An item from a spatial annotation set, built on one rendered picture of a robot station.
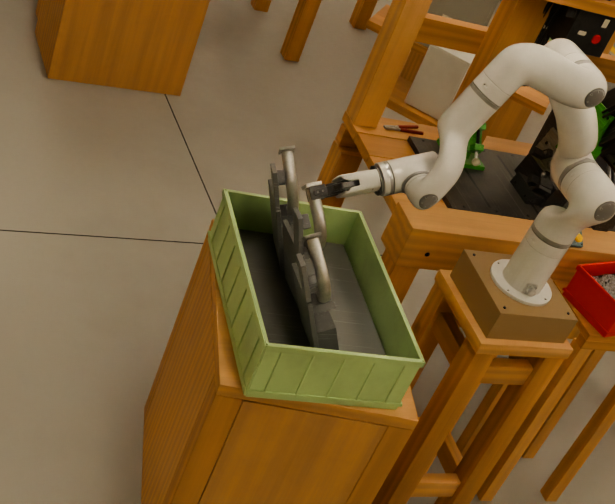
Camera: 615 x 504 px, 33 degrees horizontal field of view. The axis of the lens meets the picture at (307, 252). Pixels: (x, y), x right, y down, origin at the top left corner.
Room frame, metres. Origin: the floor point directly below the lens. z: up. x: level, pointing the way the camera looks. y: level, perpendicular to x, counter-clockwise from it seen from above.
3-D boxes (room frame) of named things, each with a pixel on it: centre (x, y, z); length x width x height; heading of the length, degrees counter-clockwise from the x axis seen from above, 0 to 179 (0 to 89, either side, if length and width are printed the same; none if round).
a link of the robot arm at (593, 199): (2.56, -0.62, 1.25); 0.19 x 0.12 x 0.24; 32
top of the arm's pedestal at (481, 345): (2.59, -0.60, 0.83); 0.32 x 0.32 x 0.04; 30
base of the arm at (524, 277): (2.59, -0.60, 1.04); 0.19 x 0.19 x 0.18
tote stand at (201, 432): (2.27, -0.07, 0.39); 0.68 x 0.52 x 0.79; 19
